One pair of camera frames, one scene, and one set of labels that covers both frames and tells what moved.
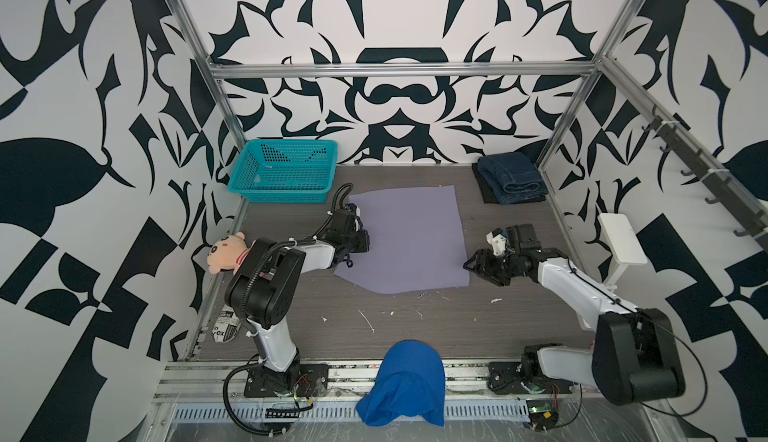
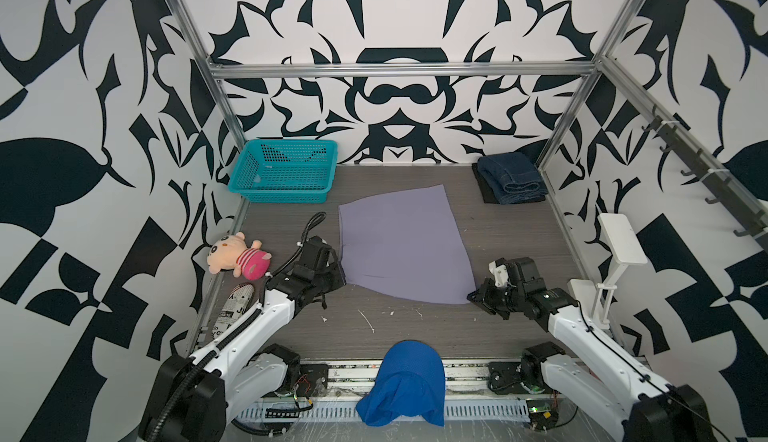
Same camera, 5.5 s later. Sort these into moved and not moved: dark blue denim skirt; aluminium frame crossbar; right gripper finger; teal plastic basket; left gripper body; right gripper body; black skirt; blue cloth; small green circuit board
Moved: right gripper finger; right gripper body; left gripper body
Not moved: dark blue denim skirt; black skirt; small green circuit board; aluminium frame crossbar; blue cloth; teal plastic basket
